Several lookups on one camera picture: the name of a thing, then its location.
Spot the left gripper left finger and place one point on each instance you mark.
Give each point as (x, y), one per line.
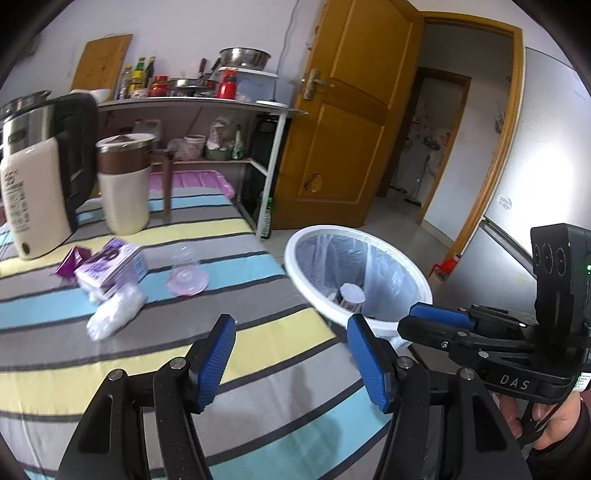
(207, 359)

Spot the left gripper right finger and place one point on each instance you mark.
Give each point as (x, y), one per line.
(376, 369)

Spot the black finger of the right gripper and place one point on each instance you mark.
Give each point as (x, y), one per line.
(448, 334)

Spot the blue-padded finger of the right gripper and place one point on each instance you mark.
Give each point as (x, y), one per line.
(432, 313)

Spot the clear plastic bag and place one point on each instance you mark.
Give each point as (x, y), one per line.
(116, 312)

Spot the white round trash bin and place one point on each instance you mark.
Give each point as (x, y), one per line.
(332, 311)

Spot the clear trash bin liner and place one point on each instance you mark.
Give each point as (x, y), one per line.
(392, 282)

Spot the metal kitchen shelf rack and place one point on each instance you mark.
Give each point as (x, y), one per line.
(254, 158)

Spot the red floor object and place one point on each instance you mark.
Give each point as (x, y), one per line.
(446, 267)

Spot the clear cup pink lid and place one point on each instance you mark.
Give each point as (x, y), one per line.
(187, 277)

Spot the striped table cloth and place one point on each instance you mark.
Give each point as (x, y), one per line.
(291, 404)

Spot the purple milk carton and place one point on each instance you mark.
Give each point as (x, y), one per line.
(116, 264)

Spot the green glass bottle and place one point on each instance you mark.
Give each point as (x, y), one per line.
(267, 217)

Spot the purple foil wrapper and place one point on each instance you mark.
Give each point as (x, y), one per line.
(75, 257)

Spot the silver refrigerator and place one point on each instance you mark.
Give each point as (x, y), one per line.
(546, 180)

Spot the pink plastic box lid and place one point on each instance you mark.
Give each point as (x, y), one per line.
(189, 179)

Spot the plastic bag on shelf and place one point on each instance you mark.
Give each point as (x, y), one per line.
(221, 139)

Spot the cream brown lidded mug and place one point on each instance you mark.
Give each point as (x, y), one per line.
(124, 163)

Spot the white plastic tub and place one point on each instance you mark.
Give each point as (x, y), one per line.
(194, 145)

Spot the wooden door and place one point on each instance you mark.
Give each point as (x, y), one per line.
(338, 150)

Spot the white steel electric kettle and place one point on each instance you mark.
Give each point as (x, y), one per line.
(48, 170)

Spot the steel pan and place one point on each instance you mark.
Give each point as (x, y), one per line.
(190, 87)

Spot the red lidded jar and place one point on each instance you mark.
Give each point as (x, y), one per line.
(159, 86)

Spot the clear plastic storage box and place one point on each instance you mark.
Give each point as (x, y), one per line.
(252, 85)

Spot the yellow label oil bottle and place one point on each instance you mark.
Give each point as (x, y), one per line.
(137, 76)

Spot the white bowl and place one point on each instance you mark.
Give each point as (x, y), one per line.
(100, 95)

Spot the dark sauce bottle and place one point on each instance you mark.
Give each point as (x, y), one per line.
(149, 73)

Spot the steel mixing bowl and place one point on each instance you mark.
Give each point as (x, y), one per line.
(244, 57)

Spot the wooden cutting board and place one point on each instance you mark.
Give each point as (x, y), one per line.
(101, 63)

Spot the wooden door frame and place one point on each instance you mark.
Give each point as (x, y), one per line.
(491, 54)

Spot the brass door handle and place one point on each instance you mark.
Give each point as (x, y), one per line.
(311, 83)

